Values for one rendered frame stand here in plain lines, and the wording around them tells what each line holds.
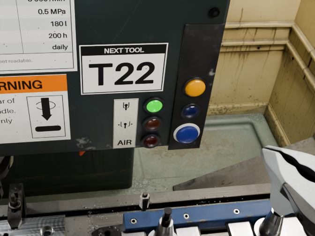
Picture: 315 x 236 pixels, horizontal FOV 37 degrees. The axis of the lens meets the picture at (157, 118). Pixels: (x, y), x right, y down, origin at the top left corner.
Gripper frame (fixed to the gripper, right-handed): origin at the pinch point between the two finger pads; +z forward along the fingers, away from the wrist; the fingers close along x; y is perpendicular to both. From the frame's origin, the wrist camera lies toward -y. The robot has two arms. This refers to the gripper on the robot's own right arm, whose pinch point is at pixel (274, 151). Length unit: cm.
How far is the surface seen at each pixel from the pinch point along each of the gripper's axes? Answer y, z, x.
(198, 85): -0.6, 12.2, 0.2
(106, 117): 4.7, 18.5, -8.9
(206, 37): -7.1, 12.7, 0.7
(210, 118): 104, 78, 89
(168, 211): 33.4, 16.8, 3.8
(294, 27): 57, 64, 110
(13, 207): 65, 56, -11
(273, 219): 38.2, 5.8, 21.4
